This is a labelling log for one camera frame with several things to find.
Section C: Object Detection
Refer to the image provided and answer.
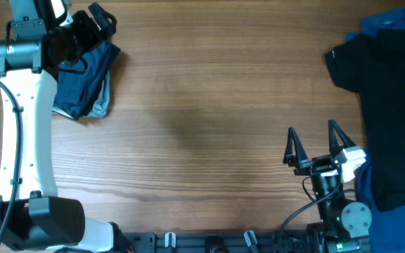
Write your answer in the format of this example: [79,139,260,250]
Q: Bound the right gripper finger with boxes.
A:
[283,127,313,168]
[328,119,356,155]

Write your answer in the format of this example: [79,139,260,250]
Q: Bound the blue denim shorts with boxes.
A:
[53,41,120,120]

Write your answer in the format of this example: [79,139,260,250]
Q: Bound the black t-shirt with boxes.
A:
[325,30,405,211]

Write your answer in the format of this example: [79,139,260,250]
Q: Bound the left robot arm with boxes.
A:
[0,1,129,252]

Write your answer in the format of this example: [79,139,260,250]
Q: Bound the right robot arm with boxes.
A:
[277,119,372,252]

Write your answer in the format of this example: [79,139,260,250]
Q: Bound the folded black garment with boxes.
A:
[53,102,83,120]

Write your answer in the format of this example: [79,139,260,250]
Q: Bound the blue polo shirt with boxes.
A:
[356,8,405,252]

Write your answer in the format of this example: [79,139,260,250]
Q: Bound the right white rail clip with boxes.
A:
[243,230,257,247]

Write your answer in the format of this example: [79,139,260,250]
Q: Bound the white rail clip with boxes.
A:
[165,232,176,248]
[243,230,257,247]

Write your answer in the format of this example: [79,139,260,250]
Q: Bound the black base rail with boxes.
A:
[117,230,371,253]

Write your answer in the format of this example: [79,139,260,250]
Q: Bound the left white rail clip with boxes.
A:
[165,232,176,248]

